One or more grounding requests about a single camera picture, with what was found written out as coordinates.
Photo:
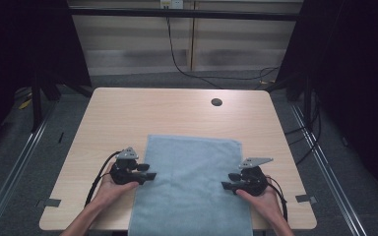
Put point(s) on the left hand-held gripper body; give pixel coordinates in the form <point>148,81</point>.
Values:
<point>124,172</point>

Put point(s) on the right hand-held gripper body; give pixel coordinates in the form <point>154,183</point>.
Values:
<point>254,180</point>

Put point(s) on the light blue towel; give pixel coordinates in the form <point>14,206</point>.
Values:
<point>190,187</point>

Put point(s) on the person's right hand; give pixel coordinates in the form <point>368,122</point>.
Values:
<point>264,203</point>

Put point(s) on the person's left hand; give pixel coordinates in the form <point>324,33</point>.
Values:
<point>111,193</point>

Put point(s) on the grey tape strip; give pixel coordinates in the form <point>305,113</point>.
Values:
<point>305,198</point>
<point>50,203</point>

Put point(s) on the small black tape strip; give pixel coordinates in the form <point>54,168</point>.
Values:
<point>61,137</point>

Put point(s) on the round grey table grommet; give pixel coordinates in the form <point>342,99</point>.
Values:
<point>216,102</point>

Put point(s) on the black metal stand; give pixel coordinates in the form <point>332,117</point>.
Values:
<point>36,105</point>

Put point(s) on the yellow floor marker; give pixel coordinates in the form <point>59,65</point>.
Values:
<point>25,104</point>

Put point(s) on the black curtain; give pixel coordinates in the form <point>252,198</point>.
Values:
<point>357,82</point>
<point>19,49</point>

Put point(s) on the metal floor rail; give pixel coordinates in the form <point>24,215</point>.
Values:
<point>13,170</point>
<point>331,173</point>

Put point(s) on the black horizontal frame bar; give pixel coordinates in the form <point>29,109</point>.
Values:
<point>183,14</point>

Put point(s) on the white wall outlet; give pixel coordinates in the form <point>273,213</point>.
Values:
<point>172,4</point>

